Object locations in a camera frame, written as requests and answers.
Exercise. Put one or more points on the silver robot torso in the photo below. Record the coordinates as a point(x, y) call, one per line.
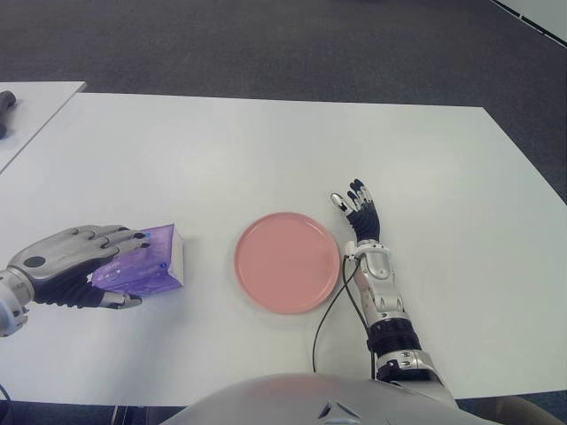
point(283, 398)

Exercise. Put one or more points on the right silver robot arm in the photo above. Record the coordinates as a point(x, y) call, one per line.
point(381, 265)

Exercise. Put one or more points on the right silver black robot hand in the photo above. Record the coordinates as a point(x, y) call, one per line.
point(367, 223)

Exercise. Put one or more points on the black object on side table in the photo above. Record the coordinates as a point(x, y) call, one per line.
point(6, 104)

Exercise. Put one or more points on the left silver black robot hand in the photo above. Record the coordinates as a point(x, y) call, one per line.
point(62, 252)

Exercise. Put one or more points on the pink round plate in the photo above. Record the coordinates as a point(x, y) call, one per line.
point(288, 261)

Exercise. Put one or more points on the white panel with dark edge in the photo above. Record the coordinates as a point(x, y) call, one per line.
point(549, 13)

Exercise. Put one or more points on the purple tissue paper pack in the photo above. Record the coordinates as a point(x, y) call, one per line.
point(146, 270)

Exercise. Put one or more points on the tan brown rounded object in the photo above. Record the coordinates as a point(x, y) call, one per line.
point(509, 411)

